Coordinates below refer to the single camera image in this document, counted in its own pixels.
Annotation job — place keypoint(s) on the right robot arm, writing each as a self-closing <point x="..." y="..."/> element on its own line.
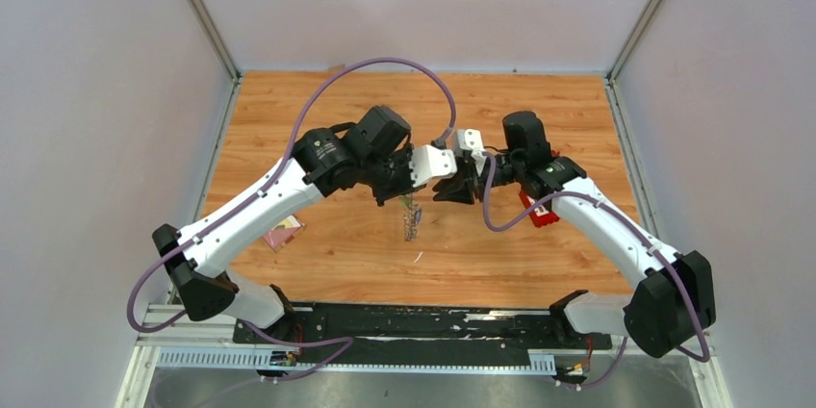
<point x="672" y="302"/>

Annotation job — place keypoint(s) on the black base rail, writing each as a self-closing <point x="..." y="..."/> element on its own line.
<point x="427" y="335"/>

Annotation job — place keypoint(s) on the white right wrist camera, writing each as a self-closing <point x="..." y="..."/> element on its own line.
<point x="468" y="143"/>

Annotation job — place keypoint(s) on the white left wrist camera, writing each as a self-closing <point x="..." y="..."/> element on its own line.
<point x="428" y="162"/>

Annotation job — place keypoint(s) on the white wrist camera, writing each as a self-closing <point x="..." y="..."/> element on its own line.
<point x="468" y="143"/>
<point x="428" y="162"/>

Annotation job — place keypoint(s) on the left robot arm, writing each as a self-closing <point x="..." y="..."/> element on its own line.
<point x="375" y="152"/>

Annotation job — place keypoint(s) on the red playing card box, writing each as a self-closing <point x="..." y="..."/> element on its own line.
<point x="283" y="233"/>

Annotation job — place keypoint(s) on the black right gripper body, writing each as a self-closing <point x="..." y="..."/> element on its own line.
<point x="506" y="166"/>

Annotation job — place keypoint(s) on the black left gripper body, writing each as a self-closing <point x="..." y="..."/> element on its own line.
<point x="390" y="177"/>

